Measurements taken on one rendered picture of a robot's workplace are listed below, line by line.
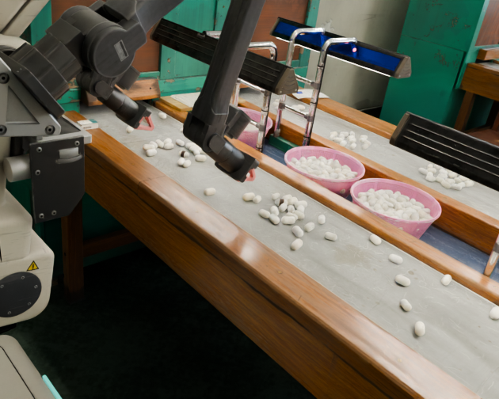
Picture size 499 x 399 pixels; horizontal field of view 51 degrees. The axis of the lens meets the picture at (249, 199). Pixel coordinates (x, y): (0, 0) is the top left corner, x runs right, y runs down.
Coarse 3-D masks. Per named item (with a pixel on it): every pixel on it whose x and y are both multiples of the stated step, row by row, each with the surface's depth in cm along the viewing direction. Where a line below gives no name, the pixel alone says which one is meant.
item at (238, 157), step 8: (232, 144) 122; (232, 152) 121; (240, 152) 125; (232, 160) 122; (240, 160) 124; (248, 160) 125; (256, 160) 125; (224, 168) 125; (232, 168) 124; (240, 168) 125; (248, 168) 124; (232, 176) 126; (240, 176) 124
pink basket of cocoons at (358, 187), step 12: (360, 180) 163; (372, 180) 166; (384, 180) 167; (396, 180) 167; (408, 192) 165; (420, 192) 163; (360, 204) 149; (432, 204) 158; (384, 216) 145; (432, 216) 155; (408, 228) 146; (420, 228) 148
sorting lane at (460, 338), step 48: (144, 144) 173; (192, 192) 148; (240, 192) 152; (288, 192) 156; (288, 240) 132; (336, 240) 135; (336, 288) 117; (384, 288) 119; (432, 288) 122; (432, 336) 107; (480, 336) 109; (480, 384) 97
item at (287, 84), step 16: (160, 32) 172; (176, 32) 167; (192, 32) 162; (176, 48) 165; (192, 48) 160; (208, 48) 156; (208, 64) 155; (256, 64) 144; (272, 64) 140; (256, 80) 142; (272, 80) 139; (288, 80) 138
